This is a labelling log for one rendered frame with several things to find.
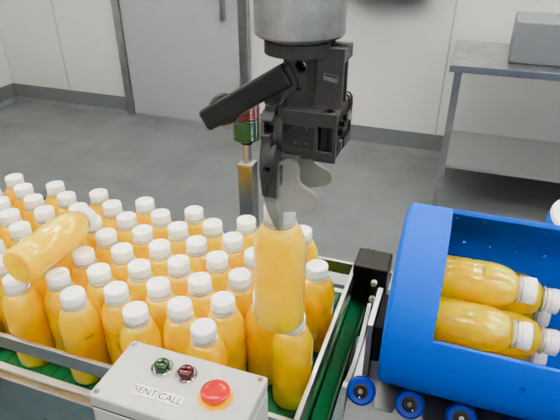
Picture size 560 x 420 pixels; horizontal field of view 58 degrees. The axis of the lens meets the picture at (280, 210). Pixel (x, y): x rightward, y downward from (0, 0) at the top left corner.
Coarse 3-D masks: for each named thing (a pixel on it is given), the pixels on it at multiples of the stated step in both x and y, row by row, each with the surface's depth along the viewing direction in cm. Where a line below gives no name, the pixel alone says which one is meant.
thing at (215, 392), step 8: (208, 384) 62; (216, 384) 62; (224, 384) 62; (200, 392) 62; (208, 392) 61; (216, 392) 61; (224, 392) 61; (208, 400) 60; (216, 400) 60; (224, 400) 61
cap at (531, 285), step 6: (528, 282) 72; (534, 282) 72; (528, 288) 72; (534, 288) 72; (522, 294) 72; (528, 294) 72; (534, 294) 72; (522, 300) 73; (528, 300) 72; (534, 300) 72
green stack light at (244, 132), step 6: (258, 120) 116; (234, 126) 116; (240, 126) 114; (246, 126) 114; (252, 126) 115; (258, 126) 116; (234, 132) 116; (240, 132) 115; (246, 132) 115; (252, 132) 116; (258, 132) 117; (234, 138) 117; (240, 138) 116; (246, 138) 116; (252, 138) 116; (258, 138) 118
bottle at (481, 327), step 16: (448, 304) 72; (464, 304) 72; (480, 304) 73; (448, 320) 71; (464, 320) 71; (480, 320) 70; (496, 320) 70; (512, 320) 73; (448, 336) 72; (464, 336) 71; (480, 336) 70; (496, 336) 70; (512, 336) 70
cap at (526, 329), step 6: (522, 324) 71; (528, 324) 71; (522, 330) 70; (528, 330) 70; (522, 336) 70; (528, 336) 70; (522, 342) 70; (528, 342) 70; (522, 348) 70; (528, 348) 70
